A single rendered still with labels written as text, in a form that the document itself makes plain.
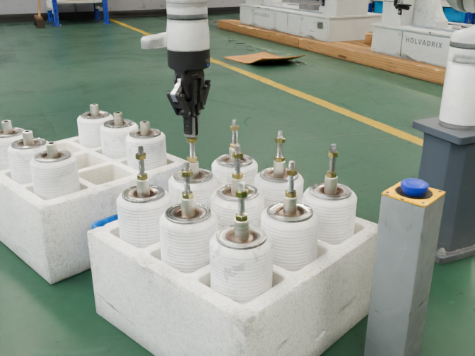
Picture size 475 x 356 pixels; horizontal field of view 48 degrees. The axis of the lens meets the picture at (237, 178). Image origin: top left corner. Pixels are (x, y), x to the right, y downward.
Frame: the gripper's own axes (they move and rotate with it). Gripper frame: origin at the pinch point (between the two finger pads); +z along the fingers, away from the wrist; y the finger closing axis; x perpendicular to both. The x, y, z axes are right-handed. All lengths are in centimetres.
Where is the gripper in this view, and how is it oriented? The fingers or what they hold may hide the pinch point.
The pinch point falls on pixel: (191, 126)
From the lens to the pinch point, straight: 99.9
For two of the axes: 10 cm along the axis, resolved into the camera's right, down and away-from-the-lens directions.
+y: 4.0, -3.4, 8.5
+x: -9.2, -1.4, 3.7
